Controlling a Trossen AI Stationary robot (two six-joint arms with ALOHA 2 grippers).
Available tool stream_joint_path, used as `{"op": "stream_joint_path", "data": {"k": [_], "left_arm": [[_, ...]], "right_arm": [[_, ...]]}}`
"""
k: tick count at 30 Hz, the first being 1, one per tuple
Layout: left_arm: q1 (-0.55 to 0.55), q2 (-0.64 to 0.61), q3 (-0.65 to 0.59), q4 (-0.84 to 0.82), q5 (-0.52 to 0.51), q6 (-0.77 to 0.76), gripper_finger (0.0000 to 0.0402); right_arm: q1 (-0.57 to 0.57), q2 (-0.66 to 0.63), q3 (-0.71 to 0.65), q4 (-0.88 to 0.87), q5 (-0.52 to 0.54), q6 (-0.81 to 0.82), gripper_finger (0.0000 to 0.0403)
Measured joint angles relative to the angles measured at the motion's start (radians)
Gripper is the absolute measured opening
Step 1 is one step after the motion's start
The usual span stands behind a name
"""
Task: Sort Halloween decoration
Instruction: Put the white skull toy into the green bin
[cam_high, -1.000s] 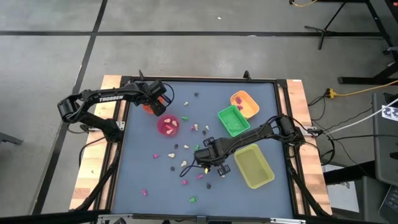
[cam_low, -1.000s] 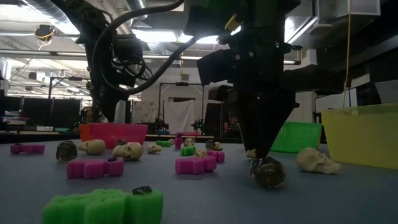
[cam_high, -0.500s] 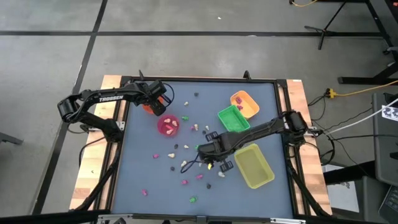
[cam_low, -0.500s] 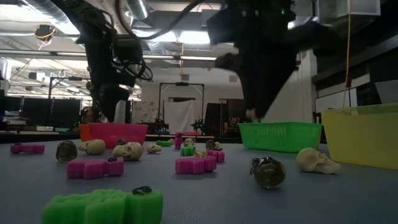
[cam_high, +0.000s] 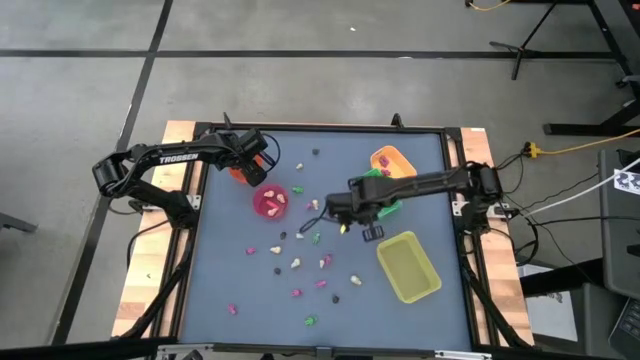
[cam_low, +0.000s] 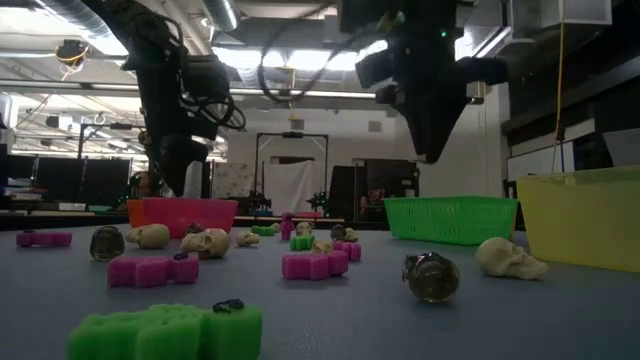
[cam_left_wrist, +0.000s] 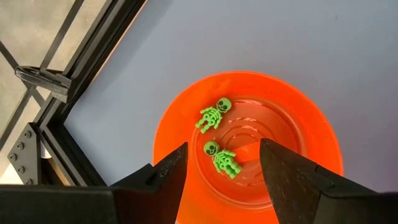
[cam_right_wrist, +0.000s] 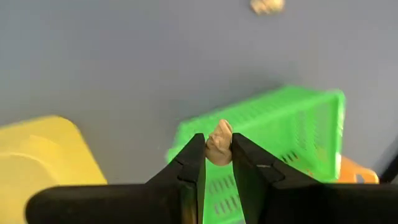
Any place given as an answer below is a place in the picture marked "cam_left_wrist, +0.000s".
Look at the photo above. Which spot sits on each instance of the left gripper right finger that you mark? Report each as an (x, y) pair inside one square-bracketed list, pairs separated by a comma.
[(298, 193)]

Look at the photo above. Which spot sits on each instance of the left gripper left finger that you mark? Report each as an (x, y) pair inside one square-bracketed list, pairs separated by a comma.
[(155, 193)]

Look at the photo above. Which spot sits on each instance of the green skeleton figure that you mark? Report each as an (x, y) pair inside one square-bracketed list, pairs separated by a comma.
[(223, 160), (214, 115)]

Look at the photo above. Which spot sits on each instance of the orange round bowl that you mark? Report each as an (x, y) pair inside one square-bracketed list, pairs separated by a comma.
[(280, 102)]

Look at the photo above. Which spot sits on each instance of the black corner bracket plate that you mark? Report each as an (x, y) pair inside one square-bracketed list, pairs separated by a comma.
[(25, 155)]

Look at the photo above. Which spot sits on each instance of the black clamp bracket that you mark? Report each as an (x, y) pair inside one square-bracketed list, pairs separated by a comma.
[(46, 81)]

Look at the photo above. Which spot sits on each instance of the black aluminium table frame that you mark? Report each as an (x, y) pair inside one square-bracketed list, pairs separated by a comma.
[(99, 46)]

